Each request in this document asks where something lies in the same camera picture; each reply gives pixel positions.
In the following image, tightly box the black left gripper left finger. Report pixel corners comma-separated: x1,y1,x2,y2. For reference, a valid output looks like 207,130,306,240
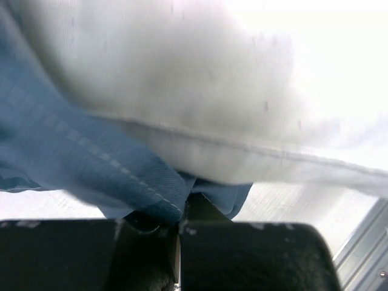
1,212,179,290

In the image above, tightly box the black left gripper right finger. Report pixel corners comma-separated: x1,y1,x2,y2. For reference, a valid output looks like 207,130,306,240
179,194,341,291

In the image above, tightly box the blue letter-print pillowcase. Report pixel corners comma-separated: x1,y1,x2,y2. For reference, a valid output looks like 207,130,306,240
1,1,250,225

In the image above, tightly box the white pillow with print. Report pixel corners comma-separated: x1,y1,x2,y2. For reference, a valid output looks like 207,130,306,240
9,1,387,197

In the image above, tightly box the aluminium front rail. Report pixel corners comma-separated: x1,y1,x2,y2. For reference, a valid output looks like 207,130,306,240
333,199,387,291

